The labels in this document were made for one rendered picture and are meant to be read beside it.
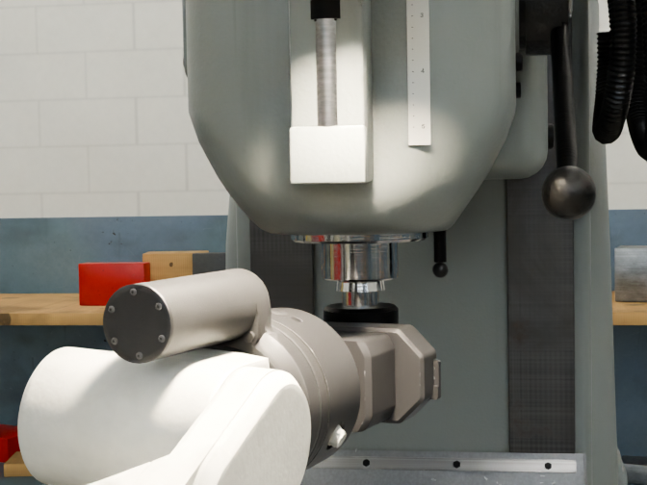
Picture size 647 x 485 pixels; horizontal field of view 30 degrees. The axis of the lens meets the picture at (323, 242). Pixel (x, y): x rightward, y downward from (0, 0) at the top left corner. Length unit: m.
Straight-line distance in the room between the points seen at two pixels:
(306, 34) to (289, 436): 0.22
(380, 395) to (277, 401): 0.16
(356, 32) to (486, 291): 0.53
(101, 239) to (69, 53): 0.80
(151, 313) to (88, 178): 4.74
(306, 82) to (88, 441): 0.22
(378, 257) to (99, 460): 0.26
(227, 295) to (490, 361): 0.60
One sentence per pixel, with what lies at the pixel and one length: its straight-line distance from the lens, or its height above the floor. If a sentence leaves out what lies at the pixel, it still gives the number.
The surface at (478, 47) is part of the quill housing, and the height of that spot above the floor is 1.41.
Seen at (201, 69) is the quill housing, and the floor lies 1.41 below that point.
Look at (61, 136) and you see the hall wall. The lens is 5.30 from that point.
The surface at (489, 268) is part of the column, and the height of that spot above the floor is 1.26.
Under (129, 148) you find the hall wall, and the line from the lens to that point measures 5.20.
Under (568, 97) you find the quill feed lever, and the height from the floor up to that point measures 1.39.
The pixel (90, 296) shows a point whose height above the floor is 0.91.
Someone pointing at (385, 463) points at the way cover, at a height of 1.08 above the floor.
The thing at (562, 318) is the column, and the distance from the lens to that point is 1.12.
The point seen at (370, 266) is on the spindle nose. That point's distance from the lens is 0.73.
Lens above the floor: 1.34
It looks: 3 degrees down
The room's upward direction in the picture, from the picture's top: 1 degrees counter-clockwise
